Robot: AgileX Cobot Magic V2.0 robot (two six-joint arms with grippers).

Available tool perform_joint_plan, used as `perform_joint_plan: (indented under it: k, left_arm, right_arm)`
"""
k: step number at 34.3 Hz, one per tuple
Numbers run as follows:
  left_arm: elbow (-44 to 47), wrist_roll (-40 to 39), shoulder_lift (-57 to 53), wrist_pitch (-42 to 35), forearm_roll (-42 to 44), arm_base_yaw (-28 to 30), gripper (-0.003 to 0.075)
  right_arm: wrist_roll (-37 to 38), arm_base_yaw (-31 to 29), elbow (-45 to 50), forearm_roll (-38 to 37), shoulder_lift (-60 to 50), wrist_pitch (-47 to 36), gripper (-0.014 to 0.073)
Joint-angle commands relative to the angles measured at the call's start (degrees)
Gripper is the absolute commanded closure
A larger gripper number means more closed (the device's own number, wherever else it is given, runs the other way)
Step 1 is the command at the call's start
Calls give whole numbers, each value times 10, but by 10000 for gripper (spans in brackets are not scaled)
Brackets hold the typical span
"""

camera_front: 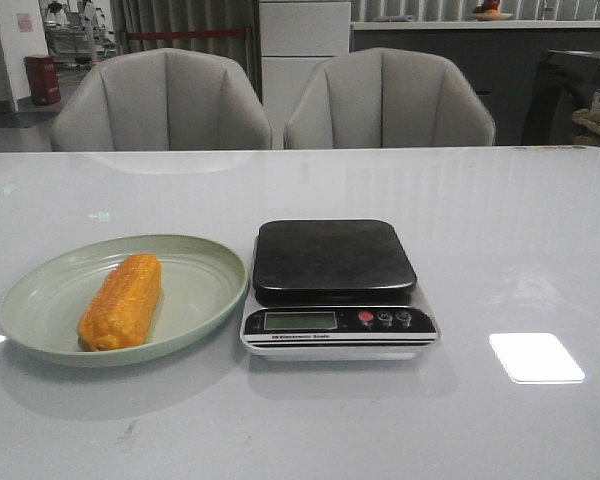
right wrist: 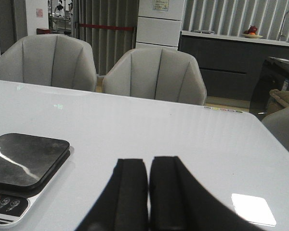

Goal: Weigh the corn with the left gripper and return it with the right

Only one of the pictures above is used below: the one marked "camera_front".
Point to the orange corn cob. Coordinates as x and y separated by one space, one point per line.
120 315

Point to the black silver kitchen scale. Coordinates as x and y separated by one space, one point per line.
332 290

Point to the right grey upholstered chair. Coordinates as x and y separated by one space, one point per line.
388 98

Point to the grey upholstered chair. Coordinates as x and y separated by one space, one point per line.
388 98
161 100

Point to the left grey upholstered chair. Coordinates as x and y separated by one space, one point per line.
161 100

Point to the light green round plate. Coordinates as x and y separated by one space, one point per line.
203 282

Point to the grey counter with white top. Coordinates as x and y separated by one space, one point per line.
499 58

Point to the fruit bowl on counter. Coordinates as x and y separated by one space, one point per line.
489 10

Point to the red trash bin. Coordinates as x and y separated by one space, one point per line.
42 79

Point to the dark glossy side table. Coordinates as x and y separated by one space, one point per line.
565 81

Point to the tan cushion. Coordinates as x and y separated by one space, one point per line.
588 127

